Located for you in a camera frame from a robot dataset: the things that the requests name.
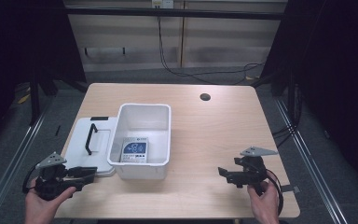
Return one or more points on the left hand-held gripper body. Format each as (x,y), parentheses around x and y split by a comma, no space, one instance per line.
(50,183)

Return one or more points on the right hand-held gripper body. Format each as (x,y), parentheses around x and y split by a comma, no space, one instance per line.
(253,171)

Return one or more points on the person's left hand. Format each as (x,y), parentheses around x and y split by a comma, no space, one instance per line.
(42,210)

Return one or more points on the person's right hand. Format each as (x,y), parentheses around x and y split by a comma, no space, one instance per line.
(265,207)

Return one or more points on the grey tape strip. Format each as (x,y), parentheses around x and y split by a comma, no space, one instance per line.
(290,188)

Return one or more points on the blue and white carton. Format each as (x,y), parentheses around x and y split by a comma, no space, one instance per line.
(134,150)

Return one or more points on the white plastic storage box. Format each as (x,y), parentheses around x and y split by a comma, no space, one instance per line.
(143,124)

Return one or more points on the black metal stand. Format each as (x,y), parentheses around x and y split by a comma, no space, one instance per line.
(34,99)

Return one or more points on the yellow floor tape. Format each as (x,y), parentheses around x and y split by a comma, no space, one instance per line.
(24,98)

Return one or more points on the metal floor rail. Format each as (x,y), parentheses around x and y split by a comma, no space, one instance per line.
(310,168)
(9,174)

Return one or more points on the black horizontal frame bar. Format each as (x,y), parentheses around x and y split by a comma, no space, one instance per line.
(174,13)

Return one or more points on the white wall socket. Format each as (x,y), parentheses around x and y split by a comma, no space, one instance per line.
(162,3)

